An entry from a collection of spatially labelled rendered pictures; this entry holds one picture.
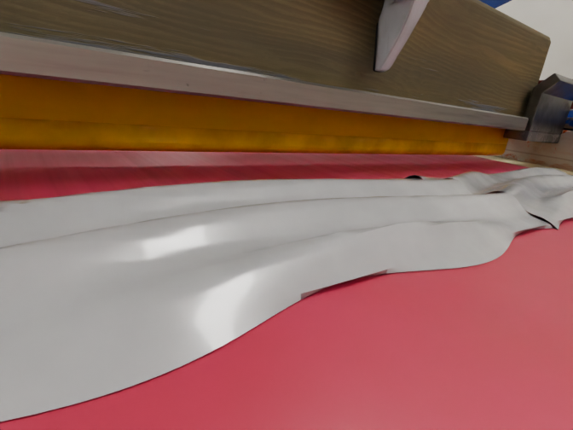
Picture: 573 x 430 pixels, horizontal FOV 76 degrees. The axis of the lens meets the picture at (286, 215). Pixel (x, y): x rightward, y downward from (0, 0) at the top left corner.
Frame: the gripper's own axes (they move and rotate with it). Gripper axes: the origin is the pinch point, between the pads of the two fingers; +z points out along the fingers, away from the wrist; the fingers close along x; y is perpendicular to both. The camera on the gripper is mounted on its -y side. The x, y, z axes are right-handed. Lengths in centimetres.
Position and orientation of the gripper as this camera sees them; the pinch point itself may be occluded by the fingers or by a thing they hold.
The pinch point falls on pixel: (356, 46)
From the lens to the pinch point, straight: 22.1
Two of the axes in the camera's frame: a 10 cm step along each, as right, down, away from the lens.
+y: -8.0, 0.9, -5.9
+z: -1.2, 9.4, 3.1
